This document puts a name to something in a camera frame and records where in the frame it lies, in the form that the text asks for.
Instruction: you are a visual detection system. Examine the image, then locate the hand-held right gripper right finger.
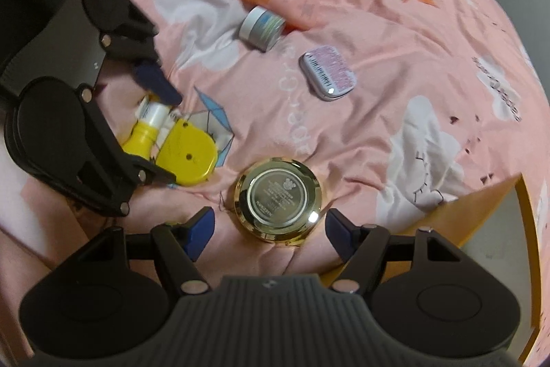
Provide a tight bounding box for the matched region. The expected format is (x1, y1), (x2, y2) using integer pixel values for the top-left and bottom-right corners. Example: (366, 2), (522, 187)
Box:
(325, 209), (469, 292)

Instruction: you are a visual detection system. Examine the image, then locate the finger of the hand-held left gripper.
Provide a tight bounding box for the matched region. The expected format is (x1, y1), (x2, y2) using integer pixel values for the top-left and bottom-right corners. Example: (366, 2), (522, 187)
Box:
(64, 85), (177, 217)
(101, 25), (181, 106)

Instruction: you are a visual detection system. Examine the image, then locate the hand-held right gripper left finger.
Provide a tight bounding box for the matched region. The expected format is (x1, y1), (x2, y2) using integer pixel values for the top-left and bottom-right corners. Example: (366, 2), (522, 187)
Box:
(64, 207), (216, 294)

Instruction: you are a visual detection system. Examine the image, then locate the yellow bottle with white cap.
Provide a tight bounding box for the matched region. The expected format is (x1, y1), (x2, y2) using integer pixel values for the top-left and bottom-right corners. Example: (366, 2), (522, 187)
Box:
(122, 98), (173, 157)

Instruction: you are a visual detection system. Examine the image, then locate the round gold compact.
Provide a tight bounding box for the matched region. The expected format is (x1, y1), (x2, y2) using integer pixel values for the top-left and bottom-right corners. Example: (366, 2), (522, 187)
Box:
(235, 158), (321, 247)

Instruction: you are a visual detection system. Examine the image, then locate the yellow case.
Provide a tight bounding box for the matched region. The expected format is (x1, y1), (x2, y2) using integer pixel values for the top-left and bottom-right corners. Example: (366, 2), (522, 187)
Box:
(155, 120), (218, 186)

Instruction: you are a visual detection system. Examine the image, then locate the orange cardboard box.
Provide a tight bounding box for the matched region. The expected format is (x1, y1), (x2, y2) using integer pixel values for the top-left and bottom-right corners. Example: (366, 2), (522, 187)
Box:
(320, 173), (550, 367)

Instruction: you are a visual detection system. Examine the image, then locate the small grey cream jar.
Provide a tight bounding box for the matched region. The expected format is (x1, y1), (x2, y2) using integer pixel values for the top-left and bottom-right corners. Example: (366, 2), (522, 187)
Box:
(238, 6), (286, 52)

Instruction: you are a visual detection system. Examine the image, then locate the small metal tin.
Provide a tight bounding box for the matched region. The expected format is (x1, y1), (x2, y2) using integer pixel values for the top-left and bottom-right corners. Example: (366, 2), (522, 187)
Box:
(299, 46), (357, 100)

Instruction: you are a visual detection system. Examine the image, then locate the white cloth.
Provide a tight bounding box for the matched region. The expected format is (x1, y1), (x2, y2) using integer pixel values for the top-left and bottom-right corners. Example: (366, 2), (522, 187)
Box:
(0, 161), (26, 230)

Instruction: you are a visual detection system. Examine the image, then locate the pink printed blanket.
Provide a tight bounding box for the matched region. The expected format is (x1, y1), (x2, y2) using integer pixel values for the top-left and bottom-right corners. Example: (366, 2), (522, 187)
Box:
(0, 0), (546, 299)

